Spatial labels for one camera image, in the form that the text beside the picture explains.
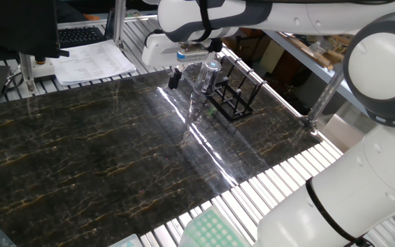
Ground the black monitor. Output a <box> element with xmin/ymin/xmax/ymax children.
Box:
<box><xmin>0</xmin><ymin>0</ymin><xmax>71</xmax><ymax>66</ymax></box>

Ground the grey metal shelf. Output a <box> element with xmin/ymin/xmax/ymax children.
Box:
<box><xmin>262</xmin><ymin>30</ymin><xmax>368</xmax><ymax>114</ymax></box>

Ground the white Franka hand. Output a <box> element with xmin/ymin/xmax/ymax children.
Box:
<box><xmin>141</xmin><ymin>31</ymin><xmax>219</xmax><ymax>91</ymax></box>

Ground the black marble pattern mat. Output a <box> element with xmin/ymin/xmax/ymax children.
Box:
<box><xmin>0</xmin><ymin>63</ymin><xmax>322</xmax><ymax>247</ymax></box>

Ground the white paper stack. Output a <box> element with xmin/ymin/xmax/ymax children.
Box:
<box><xmin>49</xmin><ymin>39</ymin><xmax>137</xmax><ymax>86</ymax></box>

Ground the clear glass jar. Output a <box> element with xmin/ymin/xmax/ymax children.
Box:
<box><xmin>187</xmin><ymin>58</ymin><xmax>224</xmax><ymax>125</ymax></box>

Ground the green pipette tip box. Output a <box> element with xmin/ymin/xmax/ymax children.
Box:
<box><xmin>178</xmin><ymin>204</ymin><xmax>250</xmax><ymax>247</ymax></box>

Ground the black keyboard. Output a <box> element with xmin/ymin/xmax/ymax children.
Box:
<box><xmin>57</xmin><ymin>25</ymin><xmax>106</xmax><ymax>49</ymax></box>

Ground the black wire cup rack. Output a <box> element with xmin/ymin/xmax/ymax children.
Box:
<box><xmin>202</xmin><ymin>54</ymin><xmax>267</xmax><ymax>123</ymax></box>

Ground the blue pipette tip box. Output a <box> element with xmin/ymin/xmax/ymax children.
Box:
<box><xmin>108</xmin><ymin>233</ymin><xmax>144</xmax><ymax>247</ymax></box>

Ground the aluminium profile bar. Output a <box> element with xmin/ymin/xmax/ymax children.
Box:
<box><xmin>299</xmin><ymin>70</ymin><xmax>345</xmax><ymax>134</ymax></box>
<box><xmin>111</xmin><ymin>0</ymin><xmax>128</xmax><ymax>51</ymax></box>
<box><xmin>18</xmin><ymin>53</ymin><xmax>38</xmax><ymax>97</ymax></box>

